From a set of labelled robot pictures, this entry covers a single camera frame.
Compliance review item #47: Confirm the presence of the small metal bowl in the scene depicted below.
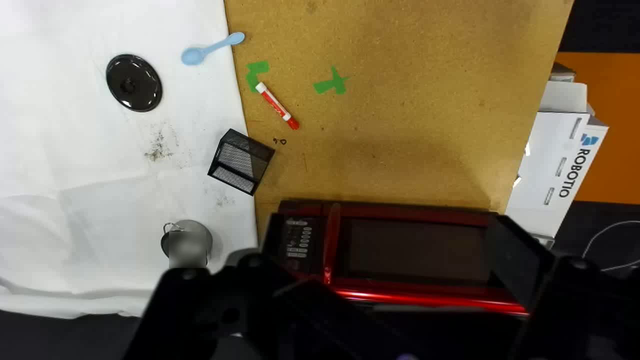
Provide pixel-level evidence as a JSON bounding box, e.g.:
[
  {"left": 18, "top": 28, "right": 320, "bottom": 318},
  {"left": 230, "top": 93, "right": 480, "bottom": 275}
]
[{"left": 158, "top": 218, "right": 215, "bottom": 269}]

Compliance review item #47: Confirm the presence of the black mesh box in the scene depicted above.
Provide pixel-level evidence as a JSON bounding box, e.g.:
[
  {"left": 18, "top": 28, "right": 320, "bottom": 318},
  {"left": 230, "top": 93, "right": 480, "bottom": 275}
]
[{"left": 205, "top": 128, "right": 275, "bottom": 199}]

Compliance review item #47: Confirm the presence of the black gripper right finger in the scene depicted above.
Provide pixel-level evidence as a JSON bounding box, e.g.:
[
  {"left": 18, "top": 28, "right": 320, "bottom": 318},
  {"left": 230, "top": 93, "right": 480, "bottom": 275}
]
[{"left": 512, "top": 256, "right": 640, "bottom": 360}]

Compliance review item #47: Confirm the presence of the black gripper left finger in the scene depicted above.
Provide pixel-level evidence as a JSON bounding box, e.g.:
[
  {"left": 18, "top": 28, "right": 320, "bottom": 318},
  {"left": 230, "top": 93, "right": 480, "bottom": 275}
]
[{"left": 122, "top": 250, "right": 321, "bottom": 360}]

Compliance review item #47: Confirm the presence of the red and black microwave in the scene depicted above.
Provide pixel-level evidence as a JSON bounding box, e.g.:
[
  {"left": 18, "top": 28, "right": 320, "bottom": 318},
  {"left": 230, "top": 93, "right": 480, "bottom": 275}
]
[{"left": 255, "top": 199, "right": 561, "bottom": 321}]

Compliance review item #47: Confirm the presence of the black round lid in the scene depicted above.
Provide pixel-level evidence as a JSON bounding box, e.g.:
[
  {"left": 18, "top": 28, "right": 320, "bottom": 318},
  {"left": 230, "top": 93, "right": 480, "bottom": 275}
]
[{"left": 104, "top": 52, "right": 166, "bottom": 114}]

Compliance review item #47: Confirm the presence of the white power cable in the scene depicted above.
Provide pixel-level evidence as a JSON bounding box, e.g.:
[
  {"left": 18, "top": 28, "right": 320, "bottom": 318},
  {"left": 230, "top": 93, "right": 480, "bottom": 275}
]
[{"left": 581, "top": 218, "right": 640, "bottom": 277}]

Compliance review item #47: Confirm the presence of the white paper sheet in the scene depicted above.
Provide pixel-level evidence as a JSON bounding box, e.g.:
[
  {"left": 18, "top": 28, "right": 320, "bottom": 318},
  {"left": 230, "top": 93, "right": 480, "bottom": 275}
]
[{"left": 0, "top": 0, "right": 259, "bottom": 321}]

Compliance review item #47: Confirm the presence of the red marker with white cap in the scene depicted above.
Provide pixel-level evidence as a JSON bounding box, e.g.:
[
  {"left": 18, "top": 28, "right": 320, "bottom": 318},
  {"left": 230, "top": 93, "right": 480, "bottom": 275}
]
[{"left": 254, "top": 81, "right": 302, "bottom": 133}]

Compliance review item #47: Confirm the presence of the green tape T mark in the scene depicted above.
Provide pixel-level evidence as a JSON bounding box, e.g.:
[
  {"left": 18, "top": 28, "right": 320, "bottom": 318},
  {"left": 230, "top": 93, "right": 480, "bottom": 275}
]
[{"left": 311, "top": 65, "right": 350, "bottom": 96}]

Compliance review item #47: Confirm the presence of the light blue plastic spoon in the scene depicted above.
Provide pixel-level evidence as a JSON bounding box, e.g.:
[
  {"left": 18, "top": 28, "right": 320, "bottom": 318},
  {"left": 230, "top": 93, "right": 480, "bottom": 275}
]
[{"left": 180, "top": 30, "right": 248, "bottom": 68}]

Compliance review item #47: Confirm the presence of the white Robotiq cardboard box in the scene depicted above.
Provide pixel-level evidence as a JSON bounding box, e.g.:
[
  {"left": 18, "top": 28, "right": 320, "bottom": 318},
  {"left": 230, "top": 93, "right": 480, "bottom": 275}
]
[{"left": 506, "top": 108, "right": 609, "bottom": 241}]

